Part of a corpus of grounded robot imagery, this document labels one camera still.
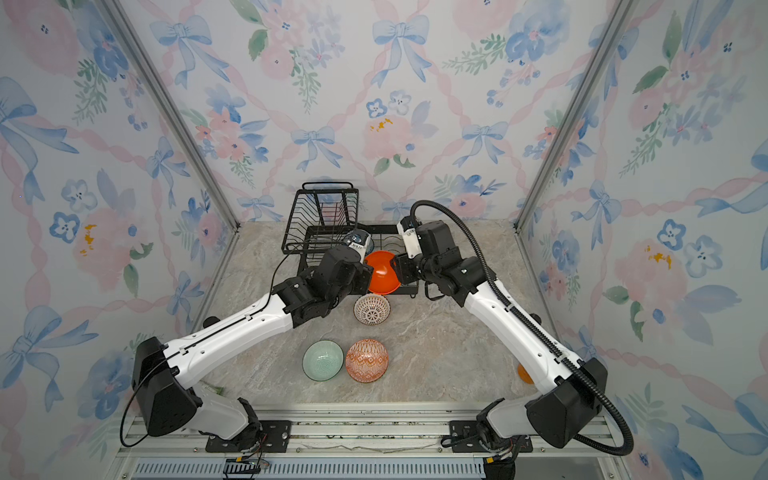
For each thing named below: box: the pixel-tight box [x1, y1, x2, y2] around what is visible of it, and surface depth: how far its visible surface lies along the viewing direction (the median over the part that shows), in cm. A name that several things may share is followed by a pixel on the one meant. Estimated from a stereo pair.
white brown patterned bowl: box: [353, 293, 391, 326], surface depth 96 cm
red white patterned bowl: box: [345, 338, 389, 383], surface depth 85 cm
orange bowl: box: [364, 250, 401, 295], surface depth 77 cm
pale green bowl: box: [302, 340, 345, 382], surface depth 85 cm
